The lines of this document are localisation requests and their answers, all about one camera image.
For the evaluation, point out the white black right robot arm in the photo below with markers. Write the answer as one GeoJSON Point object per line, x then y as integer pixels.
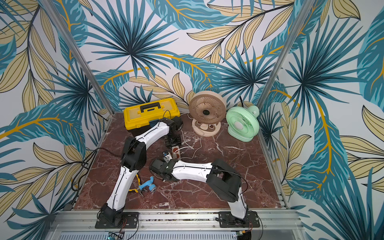
{"type": "Point", "coordinates": [219, 176]}

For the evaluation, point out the aluminium front rail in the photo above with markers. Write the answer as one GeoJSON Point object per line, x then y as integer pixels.
{"type": "Point", "coordinates": [195, 224]}

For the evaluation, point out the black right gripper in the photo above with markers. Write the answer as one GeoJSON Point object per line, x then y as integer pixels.
{"type": "Point", "coordinates": [155, 167]}

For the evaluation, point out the beige red power strip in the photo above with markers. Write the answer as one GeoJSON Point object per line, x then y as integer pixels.
{"type": "Point", "coordinates": [176, 155]}

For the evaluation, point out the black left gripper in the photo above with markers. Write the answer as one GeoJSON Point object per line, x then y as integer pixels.
{"type": "Point", "coordinates": [178, 142]}

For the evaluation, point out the blue plastic pipe fitting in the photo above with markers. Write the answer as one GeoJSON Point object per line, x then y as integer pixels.
{"type": "Point", "coordinates": [148, 185]}

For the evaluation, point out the yellow black pliers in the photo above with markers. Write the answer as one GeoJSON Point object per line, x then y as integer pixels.
{"type": "Point", "coordinates": [138, 187]}

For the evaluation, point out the green desk fan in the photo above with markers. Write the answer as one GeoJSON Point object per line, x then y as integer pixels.
{"type": "Point", "coordinates": [243, 123]}

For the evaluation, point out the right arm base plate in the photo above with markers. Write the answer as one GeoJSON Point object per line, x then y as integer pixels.
{"type": "Point", "coordinates": [227, 220]}

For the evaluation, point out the beige raccoon desk fan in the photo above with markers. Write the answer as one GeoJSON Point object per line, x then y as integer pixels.
{"type": "Point", "coordinates": [207, 110]}

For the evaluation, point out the yellow black toolbox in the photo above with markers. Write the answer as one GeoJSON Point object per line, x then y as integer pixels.
{"type": "Point", "coordinates": [142, 115]}

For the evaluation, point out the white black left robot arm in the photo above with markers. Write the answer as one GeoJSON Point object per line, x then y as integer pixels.
{"type": "Point", "coordinates": [134, 158]}

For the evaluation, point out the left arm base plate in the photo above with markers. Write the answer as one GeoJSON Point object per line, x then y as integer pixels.
{"type": "Point", "coordinates": [123, 220]}

